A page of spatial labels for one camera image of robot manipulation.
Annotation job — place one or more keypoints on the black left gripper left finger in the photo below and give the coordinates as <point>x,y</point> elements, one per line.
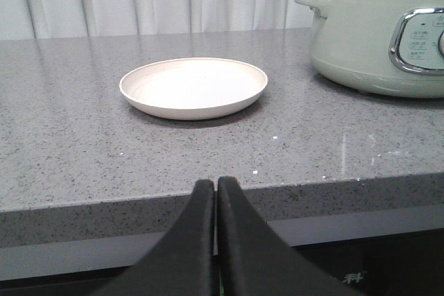
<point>181,262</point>

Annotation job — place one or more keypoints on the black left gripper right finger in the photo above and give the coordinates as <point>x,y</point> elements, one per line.
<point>255,260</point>

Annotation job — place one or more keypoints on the pale green electric pot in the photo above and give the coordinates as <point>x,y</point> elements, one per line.
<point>389,47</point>

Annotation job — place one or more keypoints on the black drawer sterilizer cabinet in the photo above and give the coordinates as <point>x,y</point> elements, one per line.
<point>397,264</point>

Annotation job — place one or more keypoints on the white round plate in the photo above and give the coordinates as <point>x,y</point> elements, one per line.
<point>192,89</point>

